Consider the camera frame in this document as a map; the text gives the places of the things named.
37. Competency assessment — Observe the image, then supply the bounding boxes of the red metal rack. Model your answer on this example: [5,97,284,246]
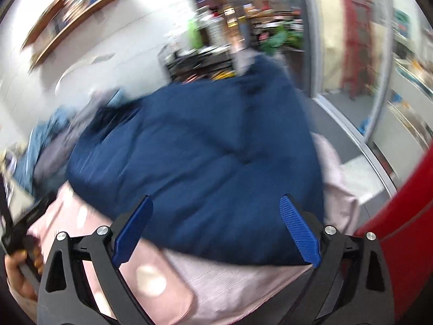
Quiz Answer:
[338,0,379,101]

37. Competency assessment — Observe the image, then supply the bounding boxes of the cluttered background shelves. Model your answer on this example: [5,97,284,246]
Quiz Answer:
[162,0,307,83]

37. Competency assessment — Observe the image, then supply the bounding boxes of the wooden wall shelf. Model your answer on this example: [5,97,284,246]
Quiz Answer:
[20,0,123,66]

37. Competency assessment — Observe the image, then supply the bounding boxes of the person's left hand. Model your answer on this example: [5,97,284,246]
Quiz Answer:
[4,233,45,302]

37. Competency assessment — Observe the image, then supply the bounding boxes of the grey garment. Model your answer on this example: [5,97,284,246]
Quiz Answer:
[34,88,143,190]

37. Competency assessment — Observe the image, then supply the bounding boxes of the light blue denim garment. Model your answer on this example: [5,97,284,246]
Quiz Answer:
[14,106,75,193]

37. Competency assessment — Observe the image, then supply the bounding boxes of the navy blue jacket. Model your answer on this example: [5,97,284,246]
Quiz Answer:
[66,56,325,266]

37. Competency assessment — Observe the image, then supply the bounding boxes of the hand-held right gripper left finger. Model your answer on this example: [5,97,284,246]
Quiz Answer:
[37,194,156,325]

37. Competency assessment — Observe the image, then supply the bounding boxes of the metal glass door frame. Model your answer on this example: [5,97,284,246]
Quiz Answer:
[298,0,401,199]

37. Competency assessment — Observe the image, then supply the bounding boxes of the green wall sign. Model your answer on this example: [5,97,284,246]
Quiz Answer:
[393,8,412,38]

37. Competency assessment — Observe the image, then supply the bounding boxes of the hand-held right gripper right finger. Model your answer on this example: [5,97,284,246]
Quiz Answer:
[279,194,396,325]

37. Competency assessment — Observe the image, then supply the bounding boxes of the person's red clothing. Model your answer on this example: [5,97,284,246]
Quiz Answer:
[353,149,433,325]

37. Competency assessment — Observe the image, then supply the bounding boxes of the pink polka-dot bed sheet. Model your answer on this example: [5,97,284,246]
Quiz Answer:
[7,132,361,325]

